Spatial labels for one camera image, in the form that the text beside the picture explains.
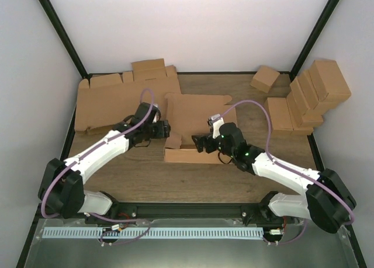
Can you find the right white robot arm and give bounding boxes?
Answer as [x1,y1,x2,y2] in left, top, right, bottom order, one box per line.
[192,123,356,234]

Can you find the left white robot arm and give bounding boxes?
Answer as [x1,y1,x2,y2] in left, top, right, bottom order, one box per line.
[38,102,171,224]

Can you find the folded box on table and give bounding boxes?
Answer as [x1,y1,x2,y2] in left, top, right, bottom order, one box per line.
[265,98,293,136]

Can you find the small folded cardboard box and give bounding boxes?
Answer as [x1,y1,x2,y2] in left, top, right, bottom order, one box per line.
[250,65,280,93]

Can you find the large folded cardboard box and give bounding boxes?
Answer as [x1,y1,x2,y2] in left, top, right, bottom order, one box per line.
[309,60,351,112]

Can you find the stack of flat cardboard blanks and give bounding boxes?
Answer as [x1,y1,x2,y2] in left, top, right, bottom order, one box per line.
[74,58,181,133]

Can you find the row of folded boxes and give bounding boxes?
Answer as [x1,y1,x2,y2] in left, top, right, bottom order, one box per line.
[286,77,324,135]

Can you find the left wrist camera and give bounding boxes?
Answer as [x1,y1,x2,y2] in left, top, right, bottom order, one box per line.
[153,103,161,121]

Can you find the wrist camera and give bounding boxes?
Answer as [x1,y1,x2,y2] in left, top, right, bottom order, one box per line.
[153,103,161,121]
[207,114,224,139]

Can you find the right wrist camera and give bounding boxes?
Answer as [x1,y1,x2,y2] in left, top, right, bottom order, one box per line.
[207,114,224,139]

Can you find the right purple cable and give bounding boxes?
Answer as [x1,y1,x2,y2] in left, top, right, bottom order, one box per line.
[219,100,354,247]

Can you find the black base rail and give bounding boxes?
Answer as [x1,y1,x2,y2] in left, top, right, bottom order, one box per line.
[37,202,345,225]

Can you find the left black frame post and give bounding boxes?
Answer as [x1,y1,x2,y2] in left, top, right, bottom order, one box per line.
[38,0,89,78]

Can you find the black frame post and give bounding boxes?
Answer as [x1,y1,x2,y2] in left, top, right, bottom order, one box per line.
[289,0,340,81]
[38,0,89,78]

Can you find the light blue slotted cable duct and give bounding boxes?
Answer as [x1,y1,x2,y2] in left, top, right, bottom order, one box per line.
[42,227,264,240]

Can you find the right black frame post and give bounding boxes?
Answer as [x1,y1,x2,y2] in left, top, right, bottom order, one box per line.
[289,0,340,81]

